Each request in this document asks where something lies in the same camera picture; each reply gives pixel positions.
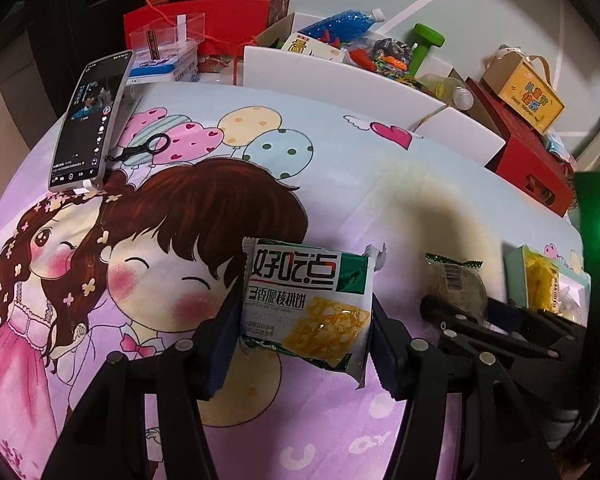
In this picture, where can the yellow white small carton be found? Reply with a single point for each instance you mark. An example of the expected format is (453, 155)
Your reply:
(307, 47)

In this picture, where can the clear plastic box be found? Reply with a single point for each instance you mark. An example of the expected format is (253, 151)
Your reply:
(165, 35)

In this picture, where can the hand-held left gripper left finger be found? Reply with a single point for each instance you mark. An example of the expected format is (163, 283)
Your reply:
(220, 355)

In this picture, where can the round cake green-edged packet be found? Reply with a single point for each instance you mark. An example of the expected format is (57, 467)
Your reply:
(455, 282)

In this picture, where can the white cardboard box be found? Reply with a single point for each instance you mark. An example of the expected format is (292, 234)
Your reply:
(330, 75)

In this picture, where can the printed cartoon blanket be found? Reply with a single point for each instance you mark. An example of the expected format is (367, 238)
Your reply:
(330, 185)

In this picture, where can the pale blue packet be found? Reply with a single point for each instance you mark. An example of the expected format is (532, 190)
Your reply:
(555, 144)

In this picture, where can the red gift box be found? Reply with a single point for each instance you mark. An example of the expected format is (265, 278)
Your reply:
(525, 160)

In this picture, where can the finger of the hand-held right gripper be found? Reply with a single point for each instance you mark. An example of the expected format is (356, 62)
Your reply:
(502, 315)
(460, 322)

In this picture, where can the white green cookie packet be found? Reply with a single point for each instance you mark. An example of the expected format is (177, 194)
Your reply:
(305, 310)

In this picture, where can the smartphone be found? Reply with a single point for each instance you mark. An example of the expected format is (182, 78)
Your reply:
(87, 120)

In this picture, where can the blue white flat box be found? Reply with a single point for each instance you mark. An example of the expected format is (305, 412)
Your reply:
(160, 67)

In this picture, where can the pale green box tray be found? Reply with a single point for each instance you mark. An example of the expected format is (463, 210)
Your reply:
(515, 270)

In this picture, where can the clear plastic bottle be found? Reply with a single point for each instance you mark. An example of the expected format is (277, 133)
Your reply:
(452, 91)

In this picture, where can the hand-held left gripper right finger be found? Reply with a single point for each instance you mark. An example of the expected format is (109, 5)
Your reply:
(380, 355)

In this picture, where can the green dumbbell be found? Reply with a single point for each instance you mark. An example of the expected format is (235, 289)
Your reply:
(425, 40)

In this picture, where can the yellow bread packet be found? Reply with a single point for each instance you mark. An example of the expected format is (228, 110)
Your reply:
(540, 280)

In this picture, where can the blue bead bottle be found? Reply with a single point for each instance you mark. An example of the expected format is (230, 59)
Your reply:
(340, 25)

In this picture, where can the pile of small toys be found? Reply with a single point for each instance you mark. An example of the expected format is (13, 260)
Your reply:
(390, 55)

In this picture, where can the black scissors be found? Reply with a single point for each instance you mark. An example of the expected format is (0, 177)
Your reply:
(130, 154)

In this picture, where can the black cabinet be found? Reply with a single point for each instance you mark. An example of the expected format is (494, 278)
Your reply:
(55, 10)

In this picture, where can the red cardboard box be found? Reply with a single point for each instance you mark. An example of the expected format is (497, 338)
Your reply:
(230, 20)

